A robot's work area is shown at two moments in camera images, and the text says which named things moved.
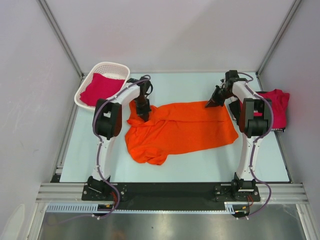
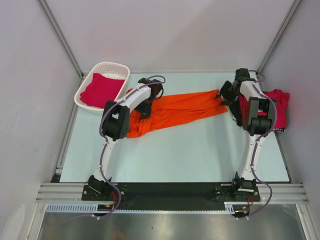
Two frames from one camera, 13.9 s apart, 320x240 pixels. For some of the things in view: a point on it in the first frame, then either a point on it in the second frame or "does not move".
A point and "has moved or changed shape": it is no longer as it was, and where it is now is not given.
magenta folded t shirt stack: x=279 y=101 does not move
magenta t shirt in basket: x=100 y=88 does not move
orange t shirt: x=176 y=127 has moved or changed shape
